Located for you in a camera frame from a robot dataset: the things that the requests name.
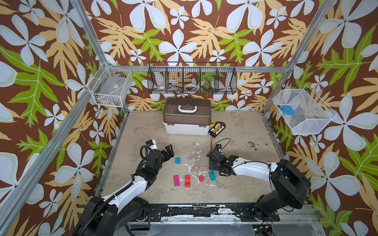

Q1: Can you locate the magenta rectangular block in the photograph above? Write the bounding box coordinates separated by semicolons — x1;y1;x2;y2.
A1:
173;175;180;187

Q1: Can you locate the red arch block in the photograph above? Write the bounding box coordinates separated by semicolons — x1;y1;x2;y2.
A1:
185;175;191;188

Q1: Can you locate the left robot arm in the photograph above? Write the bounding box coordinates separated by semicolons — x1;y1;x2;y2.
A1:
72;140;174;236

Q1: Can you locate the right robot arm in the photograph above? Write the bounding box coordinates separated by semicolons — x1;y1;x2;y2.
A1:
207;145;311;220

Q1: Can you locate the teal rectangular block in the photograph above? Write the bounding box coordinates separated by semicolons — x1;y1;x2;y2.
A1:
208;171;216;181

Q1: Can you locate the black battery pack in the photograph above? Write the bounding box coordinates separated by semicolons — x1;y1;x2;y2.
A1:
208;121;226;138

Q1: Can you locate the white box with brown lid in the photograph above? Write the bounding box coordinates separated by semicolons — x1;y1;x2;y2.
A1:
162;97;212;136

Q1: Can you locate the blue device in basket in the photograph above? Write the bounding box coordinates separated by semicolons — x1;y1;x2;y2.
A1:
281;105;294;116

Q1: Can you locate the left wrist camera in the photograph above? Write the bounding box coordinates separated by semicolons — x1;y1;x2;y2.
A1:
145;139;158;150

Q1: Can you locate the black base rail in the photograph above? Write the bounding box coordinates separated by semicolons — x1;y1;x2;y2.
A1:
147;203;280;222

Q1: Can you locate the black wire basket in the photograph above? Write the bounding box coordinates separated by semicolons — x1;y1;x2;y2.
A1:
147;62;238;95

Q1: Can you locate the white wire basket left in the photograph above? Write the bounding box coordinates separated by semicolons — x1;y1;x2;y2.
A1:
88;63;133;108

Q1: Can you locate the white wire basket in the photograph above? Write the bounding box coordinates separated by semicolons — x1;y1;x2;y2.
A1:
88;63;133;108
273;86;337;136

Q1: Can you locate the white wire basket right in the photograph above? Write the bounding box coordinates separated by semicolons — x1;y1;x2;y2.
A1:
273;86;337;136

